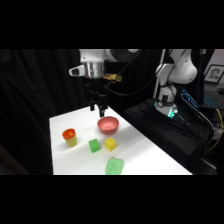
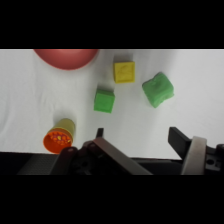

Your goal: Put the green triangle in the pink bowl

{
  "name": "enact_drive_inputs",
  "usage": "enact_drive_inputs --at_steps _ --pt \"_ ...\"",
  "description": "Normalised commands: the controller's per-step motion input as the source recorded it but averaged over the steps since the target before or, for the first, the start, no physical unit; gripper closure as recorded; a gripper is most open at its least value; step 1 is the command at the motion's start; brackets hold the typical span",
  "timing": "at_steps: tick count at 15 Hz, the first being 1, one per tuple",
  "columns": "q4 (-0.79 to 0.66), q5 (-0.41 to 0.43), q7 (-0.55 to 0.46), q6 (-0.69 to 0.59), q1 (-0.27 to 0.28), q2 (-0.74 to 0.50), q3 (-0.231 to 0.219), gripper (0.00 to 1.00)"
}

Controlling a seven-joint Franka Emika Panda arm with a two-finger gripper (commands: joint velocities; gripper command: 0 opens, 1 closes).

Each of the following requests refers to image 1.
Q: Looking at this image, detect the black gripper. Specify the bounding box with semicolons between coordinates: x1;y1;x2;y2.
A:
84;77;108;119

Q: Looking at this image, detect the green triangle block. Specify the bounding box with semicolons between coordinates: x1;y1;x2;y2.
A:
105;156;125;176

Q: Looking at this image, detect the pink bowl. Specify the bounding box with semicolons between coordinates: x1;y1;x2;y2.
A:
96;115;120;136

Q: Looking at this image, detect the green cube block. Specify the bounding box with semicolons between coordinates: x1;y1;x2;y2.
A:
88;138;102;154

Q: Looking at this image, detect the yellow cube block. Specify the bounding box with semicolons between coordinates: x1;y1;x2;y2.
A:
103;136;118;152

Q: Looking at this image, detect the yellow cup with orange rim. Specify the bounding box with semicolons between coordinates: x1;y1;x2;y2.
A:
61;128;78;148

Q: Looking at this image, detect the black curtain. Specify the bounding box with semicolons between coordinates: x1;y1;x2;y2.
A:
0;49;164;176

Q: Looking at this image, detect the black robot stand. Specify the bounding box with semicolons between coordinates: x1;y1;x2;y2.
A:
123;98;216;175

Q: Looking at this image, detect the blue lit keyboard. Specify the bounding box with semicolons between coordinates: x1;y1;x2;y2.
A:
180;88;222;110

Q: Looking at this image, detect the framed picture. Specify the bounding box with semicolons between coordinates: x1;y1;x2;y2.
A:
203;64;224;84

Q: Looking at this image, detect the yellow wrist mount block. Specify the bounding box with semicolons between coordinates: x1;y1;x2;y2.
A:
102;73;123;84

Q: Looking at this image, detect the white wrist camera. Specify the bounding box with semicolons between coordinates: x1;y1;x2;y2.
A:
68;64;86;78

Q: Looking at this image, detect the yellow cable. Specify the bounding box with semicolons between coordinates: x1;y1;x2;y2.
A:
208;108;224;152

